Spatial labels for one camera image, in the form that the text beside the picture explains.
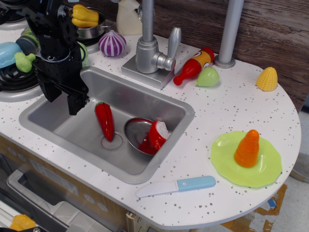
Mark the cream toy garlic bottle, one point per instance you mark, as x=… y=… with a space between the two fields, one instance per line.
x=127 y=21

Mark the back left stove burner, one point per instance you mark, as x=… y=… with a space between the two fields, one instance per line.
x=14 y=22

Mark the small metal pot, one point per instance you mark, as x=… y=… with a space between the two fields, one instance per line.
x=104 y=25

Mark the red toy chili pepper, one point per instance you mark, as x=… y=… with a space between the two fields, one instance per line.
x=105 y=118

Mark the small metal bowl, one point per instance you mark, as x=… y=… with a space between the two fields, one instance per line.
x=137 y=133

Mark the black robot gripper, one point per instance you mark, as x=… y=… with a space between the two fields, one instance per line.
x=58 y=70

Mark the grey oven door handle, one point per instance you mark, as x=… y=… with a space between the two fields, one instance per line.
x=45 y=203

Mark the toy knife blue handle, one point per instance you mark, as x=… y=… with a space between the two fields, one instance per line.
x=180 y=185

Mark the light green toy pear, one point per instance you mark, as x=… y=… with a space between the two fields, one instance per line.
x=208 y=77

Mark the orange toy carrot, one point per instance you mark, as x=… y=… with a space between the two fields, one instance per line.
x=246 y=154

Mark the yellow toy corn piece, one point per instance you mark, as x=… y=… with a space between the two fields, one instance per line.
x=268 y=79

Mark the silver toy sink basin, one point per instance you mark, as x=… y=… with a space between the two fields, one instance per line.
x=97 y=132

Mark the yellow toy bell pepper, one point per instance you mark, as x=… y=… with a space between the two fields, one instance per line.
x=83 y=17

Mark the silver toy faucet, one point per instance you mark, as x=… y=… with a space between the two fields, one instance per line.
x=149 y=65

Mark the green labelled toy can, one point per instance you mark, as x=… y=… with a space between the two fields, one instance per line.
x=28 y=42

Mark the yellow toy on shelf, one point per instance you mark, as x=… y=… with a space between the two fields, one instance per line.
x=22 y=222

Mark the light green plastic plate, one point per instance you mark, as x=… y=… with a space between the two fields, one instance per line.
x=265 y=172

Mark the green toy cabbage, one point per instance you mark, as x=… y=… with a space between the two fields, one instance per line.
x=84 y=54

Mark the front left stove burner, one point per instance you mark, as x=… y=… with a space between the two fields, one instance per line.
x=16 y=86

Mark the red toy ketchup bottle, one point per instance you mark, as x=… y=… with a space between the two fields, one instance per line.
x=195 y=65

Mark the light green toy broccoli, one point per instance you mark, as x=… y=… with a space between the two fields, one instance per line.
x=24 y=62

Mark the grey vertical post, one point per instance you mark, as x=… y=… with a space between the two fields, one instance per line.
x=225 y=58

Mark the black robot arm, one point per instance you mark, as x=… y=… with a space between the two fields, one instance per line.
x=44 y=17

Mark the purple striped toy onion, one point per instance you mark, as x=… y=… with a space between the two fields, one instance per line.
x=112 y=44

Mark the back right stove burner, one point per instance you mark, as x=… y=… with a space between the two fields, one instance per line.
x=91 y=44

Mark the light blue toy bowl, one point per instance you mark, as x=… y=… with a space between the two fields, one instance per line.
x=7 y=53

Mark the stove burner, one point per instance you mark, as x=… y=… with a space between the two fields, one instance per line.
x=91 y=44
x=14 y=22
x=16 y=86

